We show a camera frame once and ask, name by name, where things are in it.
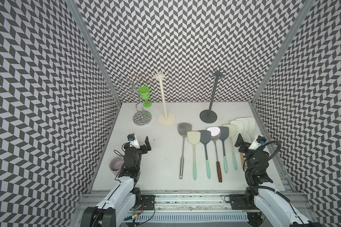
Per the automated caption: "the cream utensil wooden handle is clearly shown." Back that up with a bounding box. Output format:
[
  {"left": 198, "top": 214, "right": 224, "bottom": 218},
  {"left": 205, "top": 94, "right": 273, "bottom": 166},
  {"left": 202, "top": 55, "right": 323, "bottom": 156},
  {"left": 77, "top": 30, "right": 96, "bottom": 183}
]
[{"left": 237, "top": 118, "right": 252, "bottom": 143}]

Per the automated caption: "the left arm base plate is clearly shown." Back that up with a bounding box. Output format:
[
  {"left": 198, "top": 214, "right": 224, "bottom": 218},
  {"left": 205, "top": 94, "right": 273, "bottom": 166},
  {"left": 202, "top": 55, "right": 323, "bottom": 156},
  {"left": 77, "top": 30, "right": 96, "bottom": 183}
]
[{"left": 133, "top": 195, "right": 156, "bottom": 211}]

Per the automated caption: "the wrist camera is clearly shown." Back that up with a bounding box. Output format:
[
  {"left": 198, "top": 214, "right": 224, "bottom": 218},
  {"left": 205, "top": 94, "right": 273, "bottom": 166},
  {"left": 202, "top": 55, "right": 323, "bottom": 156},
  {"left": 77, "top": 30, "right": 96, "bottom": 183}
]
[
  {"left": 249, "top": 135, "right": 267, "bottom": 150},
  {"left": 127, "top": 133, "right": 140, "bottom": 149}
]

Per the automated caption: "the chrome wire mug tree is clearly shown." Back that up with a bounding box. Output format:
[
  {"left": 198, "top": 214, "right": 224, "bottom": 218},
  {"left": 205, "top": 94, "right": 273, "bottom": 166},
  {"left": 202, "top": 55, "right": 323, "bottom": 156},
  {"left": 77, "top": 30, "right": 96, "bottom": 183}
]
[{"left": 116, "top": 74, "right": 152, "bottom": 126}]

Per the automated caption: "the green plastic goblet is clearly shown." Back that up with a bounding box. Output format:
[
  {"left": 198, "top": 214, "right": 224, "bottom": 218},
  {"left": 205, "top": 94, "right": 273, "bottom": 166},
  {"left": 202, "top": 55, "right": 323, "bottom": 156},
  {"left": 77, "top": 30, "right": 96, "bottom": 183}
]
[{"left": 138, "top": 86, "right": 152, "bottom": 108}]

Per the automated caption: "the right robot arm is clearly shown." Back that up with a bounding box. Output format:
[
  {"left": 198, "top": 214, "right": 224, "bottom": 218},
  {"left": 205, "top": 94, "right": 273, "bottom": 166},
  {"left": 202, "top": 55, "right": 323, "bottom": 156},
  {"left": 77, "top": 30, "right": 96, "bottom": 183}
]
[{"left": 235, "top": 134, "right": 322, "bottom": 227}]

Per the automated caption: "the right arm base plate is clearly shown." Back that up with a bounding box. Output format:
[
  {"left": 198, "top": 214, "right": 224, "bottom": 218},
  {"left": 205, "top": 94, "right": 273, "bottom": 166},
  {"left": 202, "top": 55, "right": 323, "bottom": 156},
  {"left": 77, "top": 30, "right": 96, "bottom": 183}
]
[{"left": 228, "top": 194, "right": 258, "bottom": 210}]

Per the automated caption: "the all steel turner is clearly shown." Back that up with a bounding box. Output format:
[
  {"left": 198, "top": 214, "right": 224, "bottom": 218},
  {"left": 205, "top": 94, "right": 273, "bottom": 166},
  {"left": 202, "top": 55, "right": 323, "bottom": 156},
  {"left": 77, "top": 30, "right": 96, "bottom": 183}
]
[{"left": 178, "top": 123, "right": 192, "bottom": 180}]

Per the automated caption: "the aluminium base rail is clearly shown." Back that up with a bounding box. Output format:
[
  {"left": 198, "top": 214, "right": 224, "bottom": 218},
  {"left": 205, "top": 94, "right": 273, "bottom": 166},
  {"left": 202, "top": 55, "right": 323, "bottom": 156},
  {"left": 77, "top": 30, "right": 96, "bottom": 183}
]
[{"left": 73, "top": 190, "right": 316, "bottom": 225}]

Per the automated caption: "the pink ceramic mug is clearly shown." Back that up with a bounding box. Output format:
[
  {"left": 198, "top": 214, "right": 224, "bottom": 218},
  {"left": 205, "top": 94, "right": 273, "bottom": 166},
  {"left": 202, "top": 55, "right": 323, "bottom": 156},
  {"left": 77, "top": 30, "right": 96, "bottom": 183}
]
[{"left": 109, "top": 157, "right": 124, "bottom": 176}]

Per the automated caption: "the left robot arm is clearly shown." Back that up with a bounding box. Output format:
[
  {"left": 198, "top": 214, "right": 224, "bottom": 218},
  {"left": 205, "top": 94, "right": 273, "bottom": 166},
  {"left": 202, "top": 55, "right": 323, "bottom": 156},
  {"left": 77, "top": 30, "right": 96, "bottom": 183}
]
[{"left": 80, "top": 134, "right": 152, "bottom": 227}]

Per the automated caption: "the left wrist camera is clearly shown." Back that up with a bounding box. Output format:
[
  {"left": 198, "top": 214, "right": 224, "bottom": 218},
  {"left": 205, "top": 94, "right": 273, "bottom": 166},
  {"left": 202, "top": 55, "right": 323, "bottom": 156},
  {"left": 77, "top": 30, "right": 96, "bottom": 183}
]
[{"left": 127, "top": 133, "right": 140, "bottom": 149}]

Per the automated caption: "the cream utensil rack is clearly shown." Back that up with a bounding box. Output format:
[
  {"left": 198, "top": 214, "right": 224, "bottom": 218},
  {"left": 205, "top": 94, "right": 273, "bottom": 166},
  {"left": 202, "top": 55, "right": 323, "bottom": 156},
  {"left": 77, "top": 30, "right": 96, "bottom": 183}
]
[{"left": 155, "top": 72, "right": 176, "bottom": 126}]

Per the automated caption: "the grey spatula mint handle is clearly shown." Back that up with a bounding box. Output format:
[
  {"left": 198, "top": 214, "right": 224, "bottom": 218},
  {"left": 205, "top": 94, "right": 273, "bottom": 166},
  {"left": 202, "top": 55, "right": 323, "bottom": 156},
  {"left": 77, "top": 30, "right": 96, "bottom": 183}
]
[
  {"left": 219, "top": 126, "right": 229, "bottom": 174},
  {"left": 200, "top": 130, "right": 211, "bottom": 179}
]

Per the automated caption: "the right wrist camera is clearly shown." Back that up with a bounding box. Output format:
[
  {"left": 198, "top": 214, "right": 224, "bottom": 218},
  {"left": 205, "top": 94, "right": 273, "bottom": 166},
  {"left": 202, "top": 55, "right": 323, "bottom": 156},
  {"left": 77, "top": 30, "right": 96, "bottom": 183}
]
[{"left": 249, "top": 135, "right": 267, "bottom": 150}]

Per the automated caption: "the dark grey utensil rack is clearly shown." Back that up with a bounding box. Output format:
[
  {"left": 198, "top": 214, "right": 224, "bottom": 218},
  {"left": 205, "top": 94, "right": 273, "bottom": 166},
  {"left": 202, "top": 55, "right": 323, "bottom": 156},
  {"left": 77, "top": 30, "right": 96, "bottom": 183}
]
[{"left": 199, "top": 71, "right": 224, "bottom": 124}]

